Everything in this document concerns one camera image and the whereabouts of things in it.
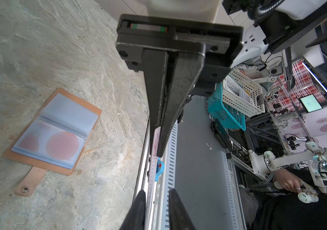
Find aluminium front rail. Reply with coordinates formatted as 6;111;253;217
134;123;178;230

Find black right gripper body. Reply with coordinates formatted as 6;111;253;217
116;14;244;96

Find white plastic basket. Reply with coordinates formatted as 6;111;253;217
222;70;266;117

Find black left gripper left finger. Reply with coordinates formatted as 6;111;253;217
120;190;146;230

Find operator hand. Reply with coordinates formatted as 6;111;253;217
273;169;302;193

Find black corrugated cable conduit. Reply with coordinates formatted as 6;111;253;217
246;0;286;20

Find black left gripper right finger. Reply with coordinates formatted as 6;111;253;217
168;189;196;230

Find white card with red circles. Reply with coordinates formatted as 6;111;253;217
144;126;161;230

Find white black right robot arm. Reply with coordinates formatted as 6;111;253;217
116;1;327;157

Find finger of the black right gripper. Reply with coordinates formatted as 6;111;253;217
142;49;169;149
157;53;205;157

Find blue clip on rail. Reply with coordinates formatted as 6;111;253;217
155;158;165;182

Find white ventilation grille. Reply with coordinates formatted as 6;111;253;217
158;122;178;230

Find teal plastic basket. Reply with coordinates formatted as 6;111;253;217
207;83;246;131

